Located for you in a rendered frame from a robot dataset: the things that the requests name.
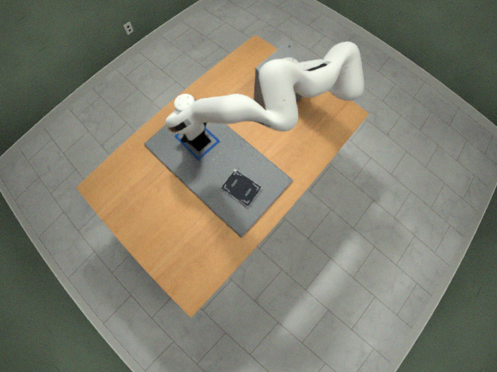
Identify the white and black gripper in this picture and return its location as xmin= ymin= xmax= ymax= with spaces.
xmin=180 ymin=123 xmax=207 ymax=145

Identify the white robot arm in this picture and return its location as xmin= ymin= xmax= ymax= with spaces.
xmin=165 ymin=42 xmax=364 ymax=134

